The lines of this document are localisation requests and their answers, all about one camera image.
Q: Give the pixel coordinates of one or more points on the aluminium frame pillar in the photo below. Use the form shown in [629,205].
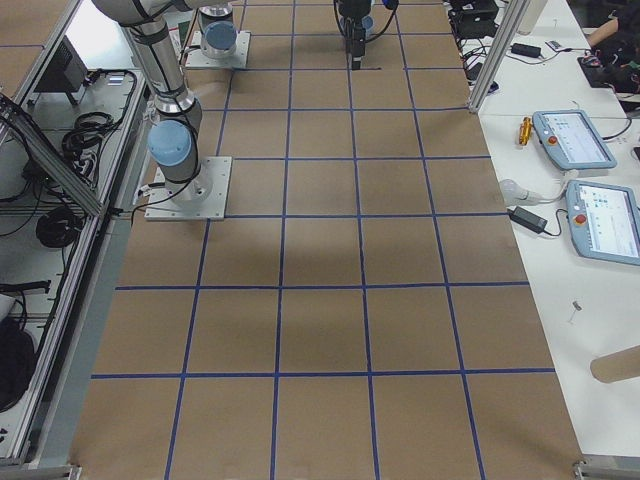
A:
[513,16]

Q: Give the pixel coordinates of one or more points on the black power adapter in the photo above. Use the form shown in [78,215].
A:
[527,219]

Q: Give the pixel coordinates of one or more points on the lower teach pendant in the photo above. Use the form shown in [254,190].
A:
[603,221]

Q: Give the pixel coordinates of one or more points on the teach pendant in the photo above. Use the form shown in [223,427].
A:
[571,141]
[603,221]

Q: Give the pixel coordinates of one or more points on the cardboard tube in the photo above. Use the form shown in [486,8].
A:
[617,366]

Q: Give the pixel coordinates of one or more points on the orange brass tool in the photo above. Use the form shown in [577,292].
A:
[525,129]

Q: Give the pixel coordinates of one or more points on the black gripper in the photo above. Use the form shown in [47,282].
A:
[353,15]

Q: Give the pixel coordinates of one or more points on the white light bulb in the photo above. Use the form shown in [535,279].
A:
[516,195]

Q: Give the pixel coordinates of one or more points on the upper teach pendant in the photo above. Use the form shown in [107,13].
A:
[571,141]

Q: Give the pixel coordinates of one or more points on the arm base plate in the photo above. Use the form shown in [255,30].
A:
[205,197]
[210,58]

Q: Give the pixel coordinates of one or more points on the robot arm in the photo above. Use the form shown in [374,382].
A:
[173,141]
[219,37]

